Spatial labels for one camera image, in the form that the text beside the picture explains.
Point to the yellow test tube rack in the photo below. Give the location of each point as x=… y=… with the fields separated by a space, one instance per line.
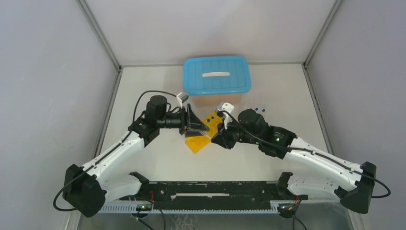
x=197 y=143

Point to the blue plastic box lid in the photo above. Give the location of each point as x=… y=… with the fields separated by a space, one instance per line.
x=216 y=75

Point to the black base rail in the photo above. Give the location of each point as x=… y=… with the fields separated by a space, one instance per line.
x=214 y=195

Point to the pink plastic storage box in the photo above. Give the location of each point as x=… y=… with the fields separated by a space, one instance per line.
x=215 y=100

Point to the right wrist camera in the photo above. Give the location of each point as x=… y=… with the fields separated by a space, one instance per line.
x=224 y=111

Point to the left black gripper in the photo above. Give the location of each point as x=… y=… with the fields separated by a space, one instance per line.
x=190 y=124

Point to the clear plastic well plate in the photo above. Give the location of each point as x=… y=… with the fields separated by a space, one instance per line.
x=251 y=105

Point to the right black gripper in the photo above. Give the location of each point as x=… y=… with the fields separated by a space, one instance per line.
x=222 y=138

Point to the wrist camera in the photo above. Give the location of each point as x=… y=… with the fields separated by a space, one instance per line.
x=224 y=111
x=182 y=97

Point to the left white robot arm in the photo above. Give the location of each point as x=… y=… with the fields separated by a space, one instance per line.
x=88 y=187

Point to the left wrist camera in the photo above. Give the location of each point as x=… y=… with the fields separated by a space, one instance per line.
x=182 y=97

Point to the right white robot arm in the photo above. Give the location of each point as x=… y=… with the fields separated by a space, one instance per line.
x=350 y=183

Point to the blue-capped tube bundle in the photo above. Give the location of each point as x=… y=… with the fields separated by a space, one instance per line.
x=207 y=134

